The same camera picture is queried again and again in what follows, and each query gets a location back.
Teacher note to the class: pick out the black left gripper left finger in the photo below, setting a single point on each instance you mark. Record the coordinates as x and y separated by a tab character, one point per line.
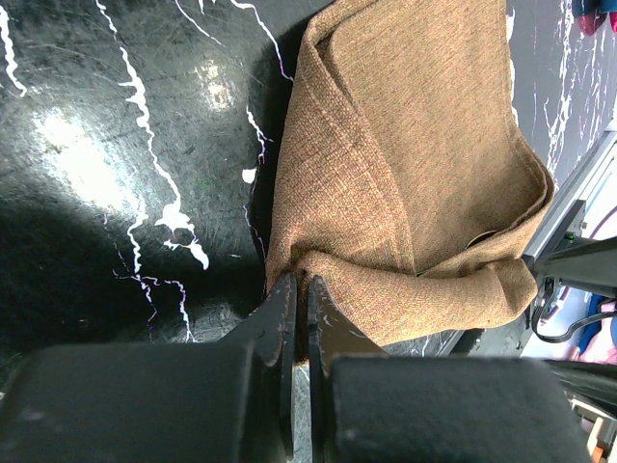
225	401

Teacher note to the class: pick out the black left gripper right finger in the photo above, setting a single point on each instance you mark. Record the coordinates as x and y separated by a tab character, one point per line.
368	406

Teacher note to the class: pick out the brown fabric napkin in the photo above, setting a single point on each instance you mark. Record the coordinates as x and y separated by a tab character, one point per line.
403	179

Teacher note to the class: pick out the aluminium frame rail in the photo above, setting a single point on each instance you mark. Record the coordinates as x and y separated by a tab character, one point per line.
558	254

